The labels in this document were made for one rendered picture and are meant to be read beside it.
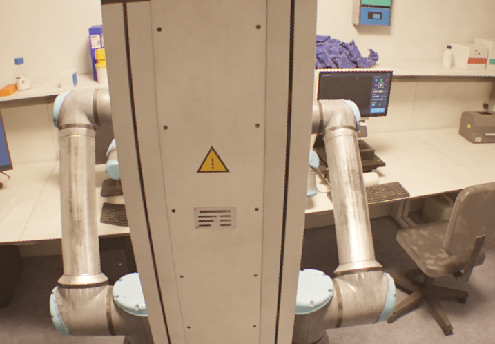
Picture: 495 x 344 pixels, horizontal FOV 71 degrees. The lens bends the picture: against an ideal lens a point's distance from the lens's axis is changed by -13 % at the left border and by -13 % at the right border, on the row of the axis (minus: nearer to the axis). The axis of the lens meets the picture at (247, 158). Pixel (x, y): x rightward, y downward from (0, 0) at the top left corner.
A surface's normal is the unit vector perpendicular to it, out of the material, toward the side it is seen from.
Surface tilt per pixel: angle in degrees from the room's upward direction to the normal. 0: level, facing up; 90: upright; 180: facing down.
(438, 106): 90
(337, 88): 93
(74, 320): 61
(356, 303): 48
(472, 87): 90
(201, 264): 90
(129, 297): 5
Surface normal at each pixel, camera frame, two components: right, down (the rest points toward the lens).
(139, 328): 0.14, 0.42
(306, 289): -0.09, -0.90
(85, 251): 0.62, -0.16
